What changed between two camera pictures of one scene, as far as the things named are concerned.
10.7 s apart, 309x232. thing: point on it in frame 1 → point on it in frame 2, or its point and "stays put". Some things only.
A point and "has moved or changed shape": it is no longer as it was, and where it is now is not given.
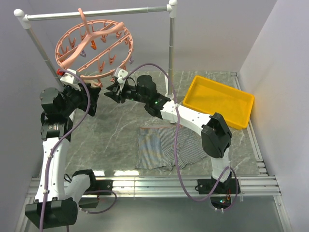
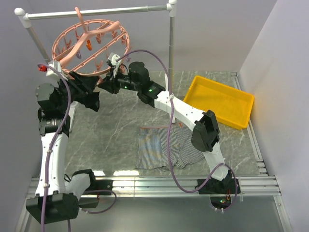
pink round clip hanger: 96,49 has moved or changed shape
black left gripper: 81,93 → 85,83
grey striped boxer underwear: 156,148 stays put
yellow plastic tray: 209,97 stays put
